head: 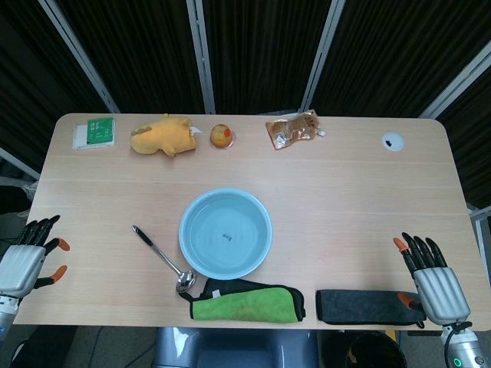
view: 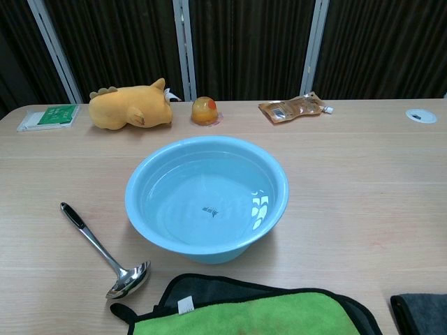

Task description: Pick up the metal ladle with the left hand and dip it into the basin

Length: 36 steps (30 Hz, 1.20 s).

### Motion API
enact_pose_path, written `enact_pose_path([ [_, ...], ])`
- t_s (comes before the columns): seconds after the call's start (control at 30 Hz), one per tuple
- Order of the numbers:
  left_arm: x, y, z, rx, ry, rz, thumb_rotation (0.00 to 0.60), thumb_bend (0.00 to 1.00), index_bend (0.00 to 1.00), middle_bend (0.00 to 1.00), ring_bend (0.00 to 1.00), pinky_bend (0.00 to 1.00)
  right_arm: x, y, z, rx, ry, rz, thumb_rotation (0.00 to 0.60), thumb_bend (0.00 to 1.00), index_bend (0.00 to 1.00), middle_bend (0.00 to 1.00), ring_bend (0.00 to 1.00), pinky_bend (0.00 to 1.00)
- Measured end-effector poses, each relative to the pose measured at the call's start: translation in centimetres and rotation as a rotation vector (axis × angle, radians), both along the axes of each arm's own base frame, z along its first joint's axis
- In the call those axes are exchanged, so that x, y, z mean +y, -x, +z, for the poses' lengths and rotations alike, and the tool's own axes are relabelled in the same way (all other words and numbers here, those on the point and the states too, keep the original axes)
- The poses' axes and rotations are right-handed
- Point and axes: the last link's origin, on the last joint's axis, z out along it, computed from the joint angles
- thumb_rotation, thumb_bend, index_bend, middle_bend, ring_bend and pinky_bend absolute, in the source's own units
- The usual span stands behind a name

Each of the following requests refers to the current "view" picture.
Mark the light blue bowl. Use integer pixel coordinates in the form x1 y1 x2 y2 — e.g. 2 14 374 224
124 135 290 265

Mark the orange fruit jelly cup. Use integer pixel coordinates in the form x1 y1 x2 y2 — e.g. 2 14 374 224
191 97 224 127

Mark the yellow plush toy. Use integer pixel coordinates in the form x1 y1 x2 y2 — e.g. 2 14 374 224
88 77 174 131

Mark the white cable grommet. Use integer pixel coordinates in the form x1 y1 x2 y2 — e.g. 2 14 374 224
405 108 438 124

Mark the green microfiber cloth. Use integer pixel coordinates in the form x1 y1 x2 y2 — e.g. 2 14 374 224
110 273 384 335

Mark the dark grey folded cloth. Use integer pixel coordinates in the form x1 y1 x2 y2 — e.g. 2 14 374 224
390 293 447 335

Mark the green and white packet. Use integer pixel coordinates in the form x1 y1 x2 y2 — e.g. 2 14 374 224
16 103 80 133

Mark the silver metal ladle spoon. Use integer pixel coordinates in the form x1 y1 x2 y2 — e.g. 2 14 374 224
59 202 152 300

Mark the brown sauce pouch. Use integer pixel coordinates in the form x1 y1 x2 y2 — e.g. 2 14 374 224
258 91 335 126

